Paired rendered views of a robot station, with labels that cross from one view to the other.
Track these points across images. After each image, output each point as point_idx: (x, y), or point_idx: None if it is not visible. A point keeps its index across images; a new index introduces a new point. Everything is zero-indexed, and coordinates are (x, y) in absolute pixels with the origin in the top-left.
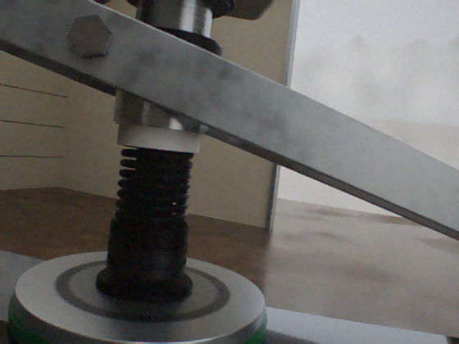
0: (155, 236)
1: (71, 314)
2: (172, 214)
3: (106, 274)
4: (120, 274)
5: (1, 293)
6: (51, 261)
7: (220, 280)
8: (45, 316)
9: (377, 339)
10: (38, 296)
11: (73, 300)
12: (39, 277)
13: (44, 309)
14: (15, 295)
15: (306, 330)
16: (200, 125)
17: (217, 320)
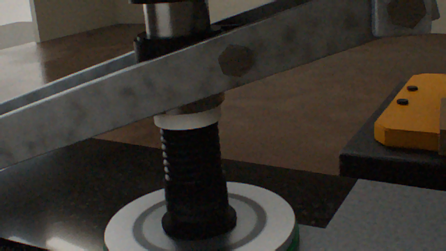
0: None
1: (244, 192)
2: (173, 178)
3: (228, 213)
4: None
5: (318, 246)
6: (283, 237)
7: (132, 234)
8: (258, 188)
9: (41, 229)
10: (270, 199)
11: (247, 201)
12: (279, 217)
13: (260, 192)
14: (283, 199)
15: (83, 236)
16: None
17: (159, 196)
